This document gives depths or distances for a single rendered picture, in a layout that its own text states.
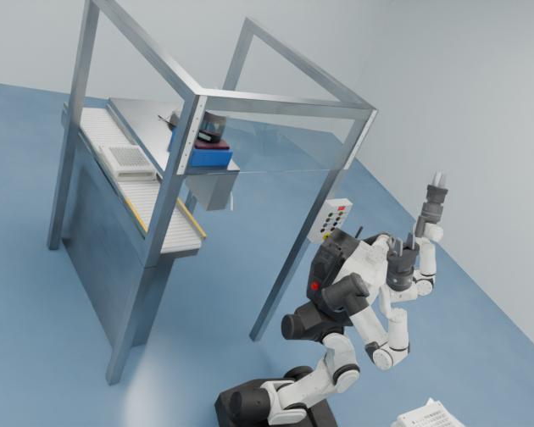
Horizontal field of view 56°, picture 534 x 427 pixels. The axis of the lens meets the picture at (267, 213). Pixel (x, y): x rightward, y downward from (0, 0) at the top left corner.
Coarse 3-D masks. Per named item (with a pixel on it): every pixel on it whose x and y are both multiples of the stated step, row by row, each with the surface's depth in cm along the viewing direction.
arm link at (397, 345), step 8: (392, 328) 178; (400, 328) 177; (392, 336) 178; (400, 336) 177; (408, 336) 180; (384, 344) 186; (392, 344) 179; (400, 344) 178; (408, 344) 180; (392, 352) 180; (400, 352) 179; (408, 352) 185; (400, 360) 180
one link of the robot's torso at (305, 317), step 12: (300, 312) 224; (312, 312) 222; (288, 324) 221; (300, 324) 220; (312, 324) 218; (324, 324) 219; (336, 324) 221; (348, 324) 224; (288, 336) 220; (300, 336) 220; (312, 336) 222
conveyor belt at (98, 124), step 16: (96, 112) 315; (96, 128) 299; (112, 128) 305; (96, 144) 284; (112, 144) 290; (128, 144) 297; (128, 192) 258; (144, 192) 263; (144, 208) 251; (176, 208) 261; (176, 224) 251; (176, 240) 240; (192, 240) 245
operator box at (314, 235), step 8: (328, 200) 269; (336, 200) 272; (344, 200) 276; (328, 208) 267; (336, 208) 268; (344, 208) 273; (320, 216) 271; (336, 216) 273; (344, 216) 278; (320, 224) 272; (328, 224) 274; (312, 232) 277; (328, 232) 279; (312, 240) 278; (320, 240) 280
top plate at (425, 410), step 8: (424, 408) 196; (432, 408) 198; (440, 408) 200; (400, 416) 189; (408, 416) 190; (416, 416) 192; (448, 416) 198; (408, 424) 187; (440, 424) 193; (456, 424) 196
